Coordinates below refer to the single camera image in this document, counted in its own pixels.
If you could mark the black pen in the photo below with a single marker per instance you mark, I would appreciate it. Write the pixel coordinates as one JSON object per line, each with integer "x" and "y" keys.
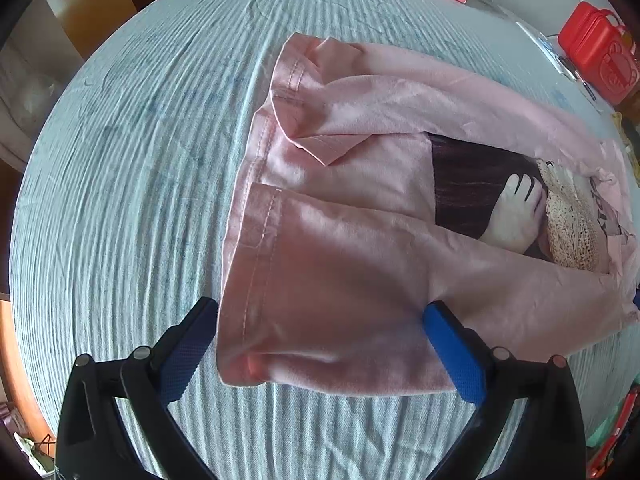
{"x": 582, "y": 82}

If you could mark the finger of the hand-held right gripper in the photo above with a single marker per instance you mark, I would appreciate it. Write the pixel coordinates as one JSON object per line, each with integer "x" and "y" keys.
{"x": 637, "y": 300}

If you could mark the clear plastic bag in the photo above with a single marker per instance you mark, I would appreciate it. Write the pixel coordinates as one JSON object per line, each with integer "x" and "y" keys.
{"x": 550, "y": 50}

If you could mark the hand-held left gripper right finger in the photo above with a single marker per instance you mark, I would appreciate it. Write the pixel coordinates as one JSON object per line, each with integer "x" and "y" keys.
{"x": 452, "y": 355}

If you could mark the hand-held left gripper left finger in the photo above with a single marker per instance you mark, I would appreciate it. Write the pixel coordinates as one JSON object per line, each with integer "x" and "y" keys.
{"x": 187, "y": 355}

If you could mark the red small suitcase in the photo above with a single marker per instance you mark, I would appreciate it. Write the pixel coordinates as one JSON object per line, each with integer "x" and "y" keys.
{"x": 595, "y": 50}

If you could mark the pink printed t-shirt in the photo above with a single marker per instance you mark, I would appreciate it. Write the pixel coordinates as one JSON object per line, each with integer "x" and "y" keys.
{"x": 340, "y": 270}

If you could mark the white plastic bag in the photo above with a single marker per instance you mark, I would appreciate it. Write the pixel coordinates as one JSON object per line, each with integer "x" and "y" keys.
{"x": 30, "y": 102}

